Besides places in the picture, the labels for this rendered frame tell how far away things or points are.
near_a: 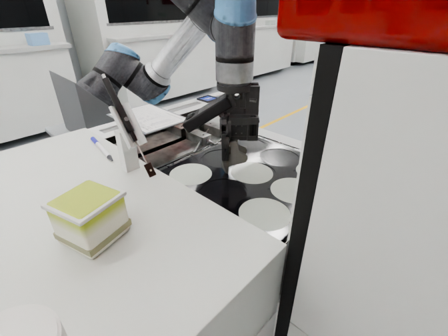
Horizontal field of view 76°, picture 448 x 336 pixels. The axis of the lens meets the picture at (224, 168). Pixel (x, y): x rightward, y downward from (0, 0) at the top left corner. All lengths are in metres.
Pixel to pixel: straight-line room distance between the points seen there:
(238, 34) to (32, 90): 3.02
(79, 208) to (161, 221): 0.12
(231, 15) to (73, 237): 0.42
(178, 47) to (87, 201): 0.79
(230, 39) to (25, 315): 0.47
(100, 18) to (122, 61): 2.73
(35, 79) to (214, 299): 3.22
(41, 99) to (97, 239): 3.12
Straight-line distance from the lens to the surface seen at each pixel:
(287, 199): 0.61
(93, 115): 1.04
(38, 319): 0.26
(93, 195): 0.41
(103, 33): 3.90
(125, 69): 1.18
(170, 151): 0.84
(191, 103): 0.99
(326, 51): 0.29
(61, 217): 0.41
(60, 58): 3.49
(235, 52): 0.55
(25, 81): 3.42
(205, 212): 0.46
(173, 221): 0.45
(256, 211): 0.57
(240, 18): 0.55
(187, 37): 1.07
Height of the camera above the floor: 1.25
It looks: 30 degrees down
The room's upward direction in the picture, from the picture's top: straight up
